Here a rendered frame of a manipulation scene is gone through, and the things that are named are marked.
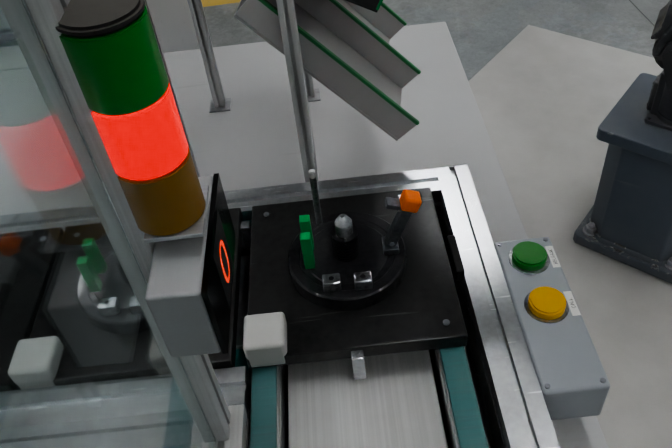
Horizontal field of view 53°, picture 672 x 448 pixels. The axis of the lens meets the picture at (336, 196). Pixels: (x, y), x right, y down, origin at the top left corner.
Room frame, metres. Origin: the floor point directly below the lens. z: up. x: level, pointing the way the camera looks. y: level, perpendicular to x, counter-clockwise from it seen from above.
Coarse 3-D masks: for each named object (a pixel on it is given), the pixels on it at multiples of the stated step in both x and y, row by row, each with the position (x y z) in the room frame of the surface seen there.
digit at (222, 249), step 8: (216, 224) 0.35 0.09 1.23; (216, 232) 0.35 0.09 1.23; (216, 240) 0.34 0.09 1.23; (224, 240) 0.36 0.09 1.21; (216, 248) 0.33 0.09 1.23; (224, 248) 0.36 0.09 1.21; (216, 256) 0.33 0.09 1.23; (224, 256) 0.35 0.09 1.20; (216, 264) 0.32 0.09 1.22; (224, 264) 0.34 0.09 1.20; (232, 264) 0.36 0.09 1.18; (224, 272) 0.34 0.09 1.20; (224, 280) 0.33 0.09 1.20; (224, 288) 0.32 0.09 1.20
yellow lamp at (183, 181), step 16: (192, 160) 0.35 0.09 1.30; (176, 176) 0.33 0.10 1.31; (192, 176) 0.34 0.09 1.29; (128, 192) 0.33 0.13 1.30; (144, 192) 0.32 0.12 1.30; (160, 192) 0.32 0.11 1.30; (176, 192) 0.32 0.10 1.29; (192, 192) 0.33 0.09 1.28; (144, 208) 0.32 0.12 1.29; (160, 208) 0.32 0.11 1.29; (176, 208) 0.32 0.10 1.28; (192, 208) 0.33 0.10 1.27; (144, 224) 0.32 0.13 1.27; (160, 224) 0.32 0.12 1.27; (176, 224) 0.32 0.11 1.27; (192, 224) 0.33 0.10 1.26
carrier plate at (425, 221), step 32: (384, 192) 0.65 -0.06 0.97; (256, 224) 0.62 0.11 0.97; (288, 224) 0.61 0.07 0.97; (416, 224) 0.58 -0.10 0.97; (256, 256) 0.56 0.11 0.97; (416, 256) 0.53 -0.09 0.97; (256, 288) 0.51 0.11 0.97; (288, 288) 0.51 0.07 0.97; (416, 288) 0.48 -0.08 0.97; (448, 288) 0.48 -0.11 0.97; (288, 320) 0.46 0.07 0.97; (320, 320) 0.45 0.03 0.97; (352, 320) 0.45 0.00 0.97; (384, 320) 0.44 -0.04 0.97; (416, 320) 0.44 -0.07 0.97; (448, 320) 0.43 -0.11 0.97; (288, 352) 0.42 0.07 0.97; (320, 352) 0.41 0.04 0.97; (384, 352) 0.41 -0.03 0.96
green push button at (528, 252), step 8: (520, 248) 0.52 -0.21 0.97; (528, 248) 0.52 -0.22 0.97; (536, 248) 0.52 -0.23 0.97; (544, 248) 0.52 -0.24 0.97; (512, 256) 0.52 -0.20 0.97; (520, 256) 0.51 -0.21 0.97; (528, 256) 0.51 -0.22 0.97; (536, 256) 0.51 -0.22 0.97; (544, 256) 0.51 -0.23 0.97; (520, 264) 0.50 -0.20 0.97; (528, 264) 0.50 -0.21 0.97; (536, 264) 0.50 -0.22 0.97; (544, 264) 0.50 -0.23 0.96
